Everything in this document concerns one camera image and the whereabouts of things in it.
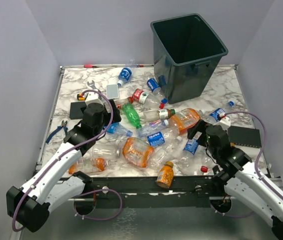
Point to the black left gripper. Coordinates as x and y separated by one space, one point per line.
117 118

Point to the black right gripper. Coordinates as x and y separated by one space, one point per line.
201 126

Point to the blue label crushed bottle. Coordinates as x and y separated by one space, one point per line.
119 130

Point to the clear crushed bottle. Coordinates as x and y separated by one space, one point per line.
164 153

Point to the red label water bottle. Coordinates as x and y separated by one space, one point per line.
148 100

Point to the small orange juice bottle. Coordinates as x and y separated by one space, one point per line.
165 175

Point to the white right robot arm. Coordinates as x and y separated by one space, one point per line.
240 176

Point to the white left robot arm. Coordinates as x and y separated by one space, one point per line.
30 205

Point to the red bottle cap near bin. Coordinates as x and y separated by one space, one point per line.
161 106

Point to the pepsi bottle beside bin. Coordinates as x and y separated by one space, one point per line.
153 85

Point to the dark green plastic bin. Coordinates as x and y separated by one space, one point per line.
186 52

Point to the black flat box left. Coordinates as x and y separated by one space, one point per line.
76 110

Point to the yellow utility knife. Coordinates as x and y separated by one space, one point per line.
80 97

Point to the clear jar bottle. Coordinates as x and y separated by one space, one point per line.
105 151

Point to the white grey power bank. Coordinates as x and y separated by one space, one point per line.
112 91

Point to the green plastic bottle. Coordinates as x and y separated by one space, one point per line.
132 115

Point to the silver wrench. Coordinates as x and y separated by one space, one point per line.
91 84

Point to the large orange label bottle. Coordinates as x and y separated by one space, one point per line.
182 120

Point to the crushed orange label bottle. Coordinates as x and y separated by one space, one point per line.
137 152

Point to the red screwdriver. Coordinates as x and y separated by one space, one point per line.
89 66

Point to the blue label pepsi bottle centre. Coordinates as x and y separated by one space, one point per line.
159 138

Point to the green cap tea bottle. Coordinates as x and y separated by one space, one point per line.
154 115

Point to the blue bottle cap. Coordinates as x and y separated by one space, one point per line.
164 100

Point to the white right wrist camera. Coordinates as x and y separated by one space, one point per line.
224 122

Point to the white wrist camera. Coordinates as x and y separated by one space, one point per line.
224 122
93 97

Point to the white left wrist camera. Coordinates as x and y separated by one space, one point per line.
93 97

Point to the blue handled pliers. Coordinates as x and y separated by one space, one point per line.
62 126

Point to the black network switch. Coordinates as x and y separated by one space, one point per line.
243 136

